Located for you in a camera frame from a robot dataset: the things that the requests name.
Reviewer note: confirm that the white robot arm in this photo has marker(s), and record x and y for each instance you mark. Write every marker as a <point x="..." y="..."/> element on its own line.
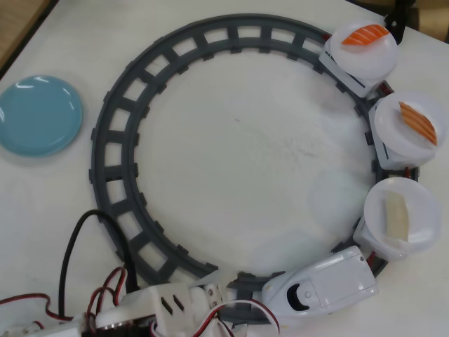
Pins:
<point x="115" y="309"/>

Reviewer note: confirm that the white Shinkansen toy locomotive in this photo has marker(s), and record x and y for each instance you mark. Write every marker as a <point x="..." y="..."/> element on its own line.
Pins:
<point x="333" y="277"/>

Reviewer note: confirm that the white wagon carrying striped-sushi dish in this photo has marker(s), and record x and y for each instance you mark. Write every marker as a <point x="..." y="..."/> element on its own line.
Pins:
<point x="389" y="161"/>

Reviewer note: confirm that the grey circular toy track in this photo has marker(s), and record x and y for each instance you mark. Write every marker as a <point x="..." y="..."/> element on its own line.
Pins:
<point x="115" y="87"/>

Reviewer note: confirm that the white dish behind locomotive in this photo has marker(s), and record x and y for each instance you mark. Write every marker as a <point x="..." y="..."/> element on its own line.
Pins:
<point x="424" y="210"/>

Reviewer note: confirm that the white dish with striped sushi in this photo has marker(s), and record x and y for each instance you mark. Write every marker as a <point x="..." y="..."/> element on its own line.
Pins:
<point x="396" y="133"/>

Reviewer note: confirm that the white dish with salmon sushi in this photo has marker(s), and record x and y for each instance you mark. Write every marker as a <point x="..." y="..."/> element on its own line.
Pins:
<point x="368" y="59"/>

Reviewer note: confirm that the white wagon carrying salmon dish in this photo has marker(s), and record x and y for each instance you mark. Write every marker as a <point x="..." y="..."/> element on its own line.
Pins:
<point x="340" y="68"/>

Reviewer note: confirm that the orange salmon nigiri sushi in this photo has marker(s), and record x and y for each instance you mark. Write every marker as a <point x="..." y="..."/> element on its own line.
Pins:
<point x="365" y="34"/>

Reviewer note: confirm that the orange striped nigiri sushi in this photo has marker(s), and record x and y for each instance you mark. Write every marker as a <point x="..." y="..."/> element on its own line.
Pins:
<point x="419" y="123"/>

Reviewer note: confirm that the white squid nigiri sushi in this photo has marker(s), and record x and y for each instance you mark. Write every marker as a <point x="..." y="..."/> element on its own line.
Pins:
<point x="394" y="217"/>

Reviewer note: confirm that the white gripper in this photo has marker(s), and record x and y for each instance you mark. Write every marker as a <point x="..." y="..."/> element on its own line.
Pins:
<point x="211" y="294"/>

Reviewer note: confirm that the white wagon behind locomotive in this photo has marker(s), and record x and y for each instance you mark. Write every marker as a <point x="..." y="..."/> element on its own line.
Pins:
<point x="368" y="238"/>

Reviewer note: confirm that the red train coupler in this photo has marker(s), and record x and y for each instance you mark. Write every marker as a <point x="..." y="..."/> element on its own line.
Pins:
<point x="386" y="88"/>
<point x="371" y="258"/>
<point x="407" y="172"/>

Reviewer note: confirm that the black clamp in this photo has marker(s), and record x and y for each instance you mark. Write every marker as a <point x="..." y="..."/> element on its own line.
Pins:
<point x="398" y="21"/>

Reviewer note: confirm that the round blue dish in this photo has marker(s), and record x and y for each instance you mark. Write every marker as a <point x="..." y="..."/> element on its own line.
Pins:
<point x="38" y="116"/>

